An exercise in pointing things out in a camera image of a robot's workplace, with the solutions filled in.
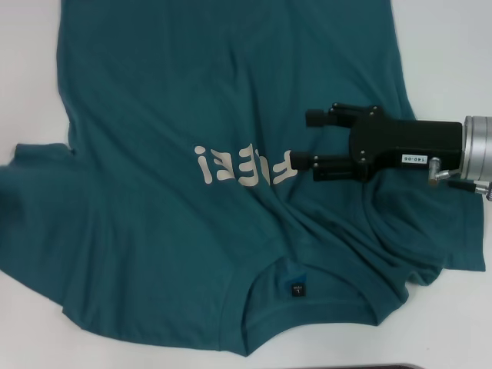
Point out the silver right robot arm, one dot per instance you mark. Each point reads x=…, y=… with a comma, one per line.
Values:
x=478, y=148

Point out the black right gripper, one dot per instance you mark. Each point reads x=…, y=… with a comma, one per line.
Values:
x=411, y=144

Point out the teal printed t-shirt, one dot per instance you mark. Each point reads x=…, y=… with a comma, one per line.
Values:
x=192, y=77

